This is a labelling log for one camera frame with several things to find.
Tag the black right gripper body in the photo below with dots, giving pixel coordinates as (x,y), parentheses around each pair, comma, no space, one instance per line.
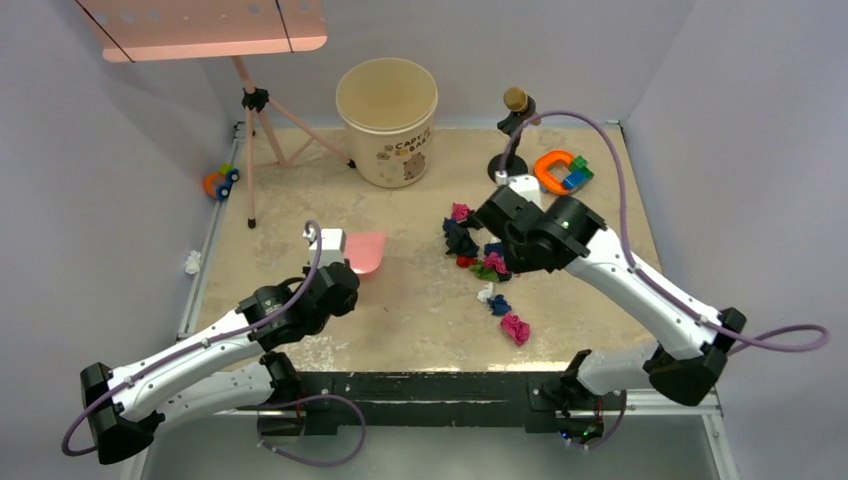
(515,260)

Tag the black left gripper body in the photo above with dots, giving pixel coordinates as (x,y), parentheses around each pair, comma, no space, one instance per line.
(318,323)

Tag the pink plastic dustpan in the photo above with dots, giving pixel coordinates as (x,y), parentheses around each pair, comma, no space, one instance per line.
(364,251)

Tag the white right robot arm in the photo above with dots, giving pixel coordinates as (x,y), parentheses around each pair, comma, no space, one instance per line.
(691,341)

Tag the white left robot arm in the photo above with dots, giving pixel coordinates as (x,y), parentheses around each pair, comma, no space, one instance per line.
(232,364)

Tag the blue paper scrap upper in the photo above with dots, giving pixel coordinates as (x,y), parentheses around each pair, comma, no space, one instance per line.
(494,248)

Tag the blue paper scrap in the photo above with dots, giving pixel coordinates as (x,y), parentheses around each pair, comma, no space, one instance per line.
(498,305)
(494,248)

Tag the green paper scrap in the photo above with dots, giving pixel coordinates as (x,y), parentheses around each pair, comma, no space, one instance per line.
(488,274)

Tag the orange toy track with blocks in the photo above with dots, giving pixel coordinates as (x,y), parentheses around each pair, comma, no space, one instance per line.
(562,173)

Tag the red paper scrap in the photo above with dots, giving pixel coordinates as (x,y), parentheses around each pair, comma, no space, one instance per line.
(466,262)

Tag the blue paper scrap centre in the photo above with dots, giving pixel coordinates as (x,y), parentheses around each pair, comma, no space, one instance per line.
(498,305)

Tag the white paper scrap front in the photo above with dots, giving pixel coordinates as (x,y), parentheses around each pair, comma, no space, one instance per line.
(486,293)

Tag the gold microphone on black stand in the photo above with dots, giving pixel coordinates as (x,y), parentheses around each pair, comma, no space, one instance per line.
(521,107)

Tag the pink paper scrap top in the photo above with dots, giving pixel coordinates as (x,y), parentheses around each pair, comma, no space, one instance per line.
(460,212)

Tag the pink paper scrap right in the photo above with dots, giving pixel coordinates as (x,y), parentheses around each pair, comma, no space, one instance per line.
(515,328)

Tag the white paper scrap off table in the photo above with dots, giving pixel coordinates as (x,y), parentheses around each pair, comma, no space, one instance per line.
(193,263)

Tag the orange blue toy car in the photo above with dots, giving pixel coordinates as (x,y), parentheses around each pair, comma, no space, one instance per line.
(218,185)

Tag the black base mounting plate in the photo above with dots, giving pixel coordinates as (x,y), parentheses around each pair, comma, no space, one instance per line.
(537,402)

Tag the cream capybara bucket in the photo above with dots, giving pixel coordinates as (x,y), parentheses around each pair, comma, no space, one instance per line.
(388,107)

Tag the pink music stand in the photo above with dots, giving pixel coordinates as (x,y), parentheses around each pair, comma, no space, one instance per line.
(145,31)

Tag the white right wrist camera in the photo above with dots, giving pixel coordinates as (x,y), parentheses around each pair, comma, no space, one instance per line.
(525,185)

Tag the aluminium frame rail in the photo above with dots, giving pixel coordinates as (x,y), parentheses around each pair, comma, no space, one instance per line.
(134,467)

